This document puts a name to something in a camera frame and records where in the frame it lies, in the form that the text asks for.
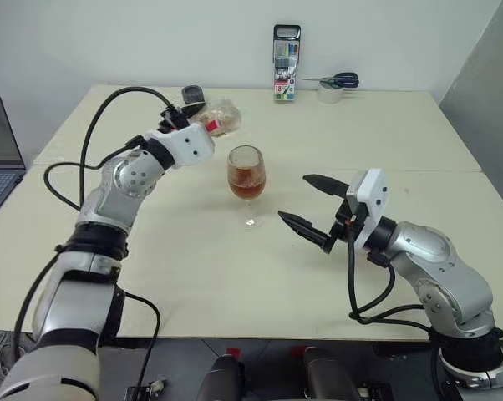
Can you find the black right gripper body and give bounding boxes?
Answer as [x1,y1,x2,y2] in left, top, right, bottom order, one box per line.
[323,195,368,256]

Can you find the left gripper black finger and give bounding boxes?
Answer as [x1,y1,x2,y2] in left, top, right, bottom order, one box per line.
[180,101,207,123]

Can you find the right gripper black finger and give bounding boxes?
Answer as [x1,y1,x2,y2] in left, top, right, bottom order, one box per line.
[302,174,349,198]
[277,210,331,248]

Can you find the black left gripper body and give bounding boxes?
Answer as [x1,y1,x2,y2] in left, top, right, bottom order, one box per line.
[158,106,190,133]

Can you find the clear plastic drink bottle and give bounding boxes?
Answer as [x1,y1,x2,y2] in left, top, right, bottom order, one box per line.
[192,98,242,139]

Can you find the clear wine glass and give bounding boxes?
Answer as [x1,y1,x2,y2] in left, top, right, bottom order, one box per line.
[226,145,266,229]

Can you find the clear tape roll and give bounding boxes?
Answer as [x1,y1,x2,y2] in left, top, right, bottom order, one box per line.
[317,80,343,104]

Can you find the marker pen set case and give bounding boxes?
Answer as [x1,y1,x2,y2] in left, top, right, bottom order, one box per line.
[272,23,302,103]

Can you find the dark rounded shape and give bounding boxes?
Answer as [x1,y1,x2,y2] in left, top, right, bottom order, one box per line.
[201,353,246,401]
[303,346,353,401]

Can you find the dark grey laptop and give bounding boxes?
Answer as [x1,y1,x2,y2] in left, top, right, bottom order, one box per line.
[0,95,28,229]

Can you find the grey partition panel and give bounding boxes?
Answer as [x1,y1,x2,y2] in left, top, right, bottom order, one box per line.
[439,0,503,218]

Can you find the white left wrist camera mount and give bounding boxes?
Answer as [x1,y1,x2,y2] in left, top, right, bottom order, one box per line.
[145,124,216,169]

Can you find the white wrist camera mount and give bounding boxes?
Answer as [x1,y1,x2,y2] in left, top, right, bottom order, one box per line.
[145,124,216,169]
[346,168,389,251]

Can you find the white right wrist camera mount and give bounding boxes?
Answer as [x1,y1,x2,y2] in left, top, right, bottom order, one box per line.
[346,168,389,251]

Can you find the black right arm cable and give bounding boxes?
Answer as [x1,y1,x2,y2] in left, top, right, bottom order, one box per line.
[346,216,434,331]

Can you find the blue-handled scissors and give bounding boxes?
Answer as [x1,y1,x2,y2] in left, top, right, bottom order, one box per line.
[302,72,360,89]

